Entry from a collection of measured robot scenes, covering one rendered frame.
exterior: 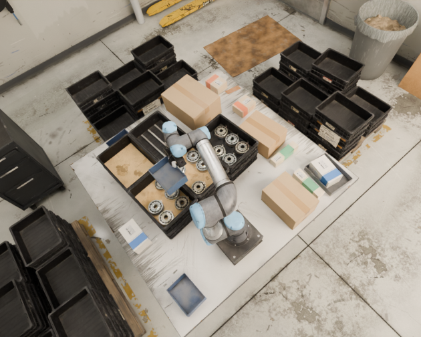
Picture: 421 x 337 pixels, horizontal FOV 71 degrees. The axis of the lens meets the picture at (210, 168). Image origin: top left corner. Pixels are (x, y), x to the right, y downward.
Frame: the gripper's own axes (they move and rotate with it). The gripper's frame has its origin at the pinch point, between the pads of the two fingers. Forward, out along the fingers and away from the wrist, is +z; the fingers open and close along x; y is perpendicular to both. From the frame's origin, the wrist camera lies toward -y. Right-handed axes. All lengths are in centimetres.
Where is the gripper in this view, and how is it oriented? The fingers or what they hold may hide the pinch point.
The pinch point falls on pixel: (176, 166)
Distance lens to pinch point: 183.3
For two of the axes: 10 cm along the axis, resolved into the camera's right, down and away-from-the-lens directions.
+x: -8.1, 4.8, -3.4
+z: -0.1, 5.7, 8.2
